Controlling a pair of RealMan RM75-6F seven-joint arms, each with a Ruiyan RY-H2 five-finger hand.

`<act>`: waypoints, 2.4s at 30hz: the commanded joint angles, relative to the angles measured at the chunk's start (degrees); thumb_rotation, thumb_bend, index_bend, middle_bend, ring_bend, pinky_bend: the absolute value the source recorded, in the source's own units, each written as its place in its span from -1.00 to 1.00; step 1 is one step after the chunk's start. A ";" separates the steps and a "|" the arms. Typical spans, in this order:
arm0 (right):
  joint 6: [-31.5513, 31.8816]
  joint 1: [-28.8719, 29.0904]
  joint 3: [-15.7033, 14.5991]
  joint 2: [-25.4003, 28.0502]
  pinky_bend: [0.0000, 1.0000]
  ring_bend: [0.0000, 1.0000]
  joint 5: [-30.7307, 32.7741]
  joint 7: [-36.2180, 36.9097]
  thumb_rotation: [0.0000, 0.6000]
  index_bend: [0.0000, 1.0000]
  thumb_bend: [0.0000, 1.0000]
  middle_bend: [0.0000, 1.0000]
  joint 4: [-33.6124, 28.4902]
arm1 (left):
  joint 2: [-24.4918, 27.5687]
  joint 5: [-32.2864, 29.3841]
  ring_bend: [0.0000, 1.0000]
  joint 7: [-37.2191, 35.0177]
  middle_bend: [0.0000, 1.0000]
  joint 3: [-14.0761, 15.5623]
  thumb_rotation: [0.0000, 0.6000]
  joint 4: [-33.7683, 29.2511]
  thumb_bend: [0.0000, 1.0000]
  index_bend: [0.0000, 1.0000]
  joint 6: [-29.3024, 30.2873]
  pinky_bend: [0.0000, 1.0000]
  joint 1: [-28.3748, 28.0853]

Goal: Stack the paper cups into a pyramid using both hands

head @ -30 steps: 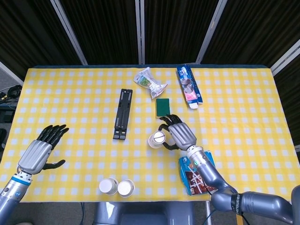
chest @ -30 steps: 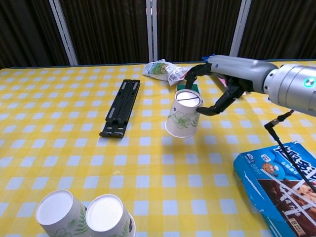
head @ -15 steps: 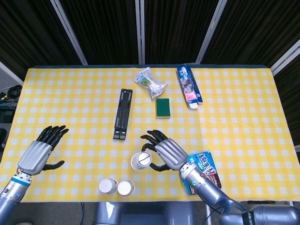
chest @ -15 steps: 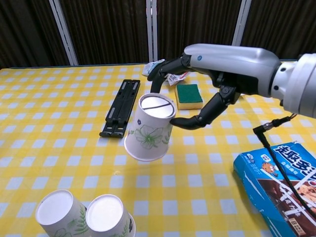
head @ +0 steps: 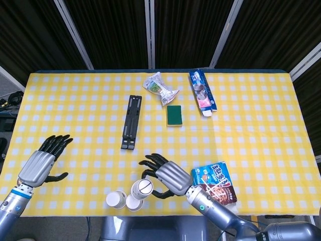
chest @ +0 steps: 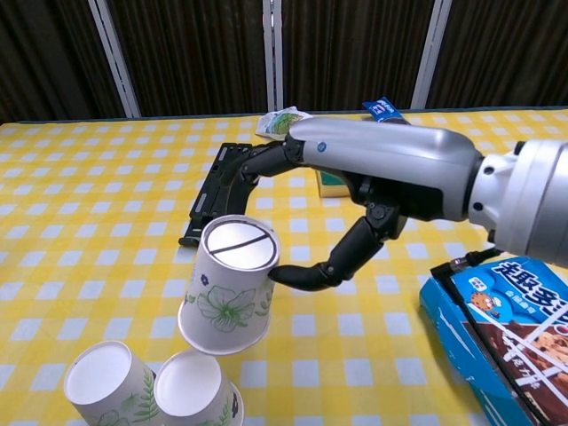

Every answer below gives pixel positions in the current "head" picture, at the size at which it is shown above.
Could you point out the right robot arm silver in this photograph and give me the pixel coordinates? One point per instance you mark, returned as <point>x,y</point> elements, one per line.
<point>215,211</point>

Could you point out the green yellow sponge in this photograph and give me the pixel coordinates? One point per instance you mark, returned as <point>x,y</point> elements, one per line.
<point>174,115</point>

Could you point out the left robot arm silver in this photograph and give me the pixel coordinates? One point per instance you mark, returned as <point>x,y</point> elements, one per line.
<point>12,211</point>

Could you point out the long blue cookie box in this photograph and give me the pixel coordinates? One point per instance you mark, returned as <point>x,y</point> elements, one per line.
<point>203,93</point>

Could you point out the crumpled snack wrapper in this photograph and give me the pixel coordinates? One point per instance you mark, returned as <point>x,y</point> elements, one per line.
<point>160,89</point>

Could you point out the yellow checked tablecloth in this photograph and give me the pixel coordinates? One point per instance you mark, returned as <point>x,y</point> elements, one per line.
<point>250,125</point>

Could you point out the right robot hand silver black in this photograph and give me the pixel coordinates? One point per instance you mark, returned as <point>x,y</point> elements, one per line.
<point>173,177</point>

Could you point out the black flat strip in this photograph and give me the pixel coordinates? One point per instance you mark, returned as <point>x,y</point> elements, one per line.
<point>276,216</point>

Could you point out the white paper cup black line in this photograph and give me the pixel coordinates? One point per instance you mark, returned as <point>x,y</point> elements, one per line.
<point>143,188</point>

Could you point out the blue chocolate cookie box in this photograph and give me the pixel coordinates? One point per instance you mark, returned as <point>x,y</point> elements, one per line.
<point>215,175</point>

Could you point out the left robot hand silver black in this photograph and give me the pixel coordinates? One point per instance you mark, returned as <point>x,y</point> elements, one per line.
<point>37,167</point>

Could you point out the white paper cup green print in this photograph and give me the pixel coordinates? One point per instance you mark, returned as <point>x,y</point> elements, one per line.
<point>115,199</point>
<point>134,204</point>

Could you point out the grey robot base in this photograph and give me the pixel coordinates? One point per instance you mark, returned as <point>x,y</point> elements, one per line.
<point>150,229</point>

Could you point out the black folding stand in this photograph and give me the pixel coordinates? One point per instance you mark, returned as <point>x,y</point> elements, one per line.
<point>131,120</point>

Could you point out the white partition post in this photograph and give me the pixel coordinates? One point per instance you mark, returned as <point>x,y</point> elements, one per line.
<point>306,60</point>
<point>225,32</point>
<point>11,77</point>
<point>74,35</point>
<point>150,32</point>

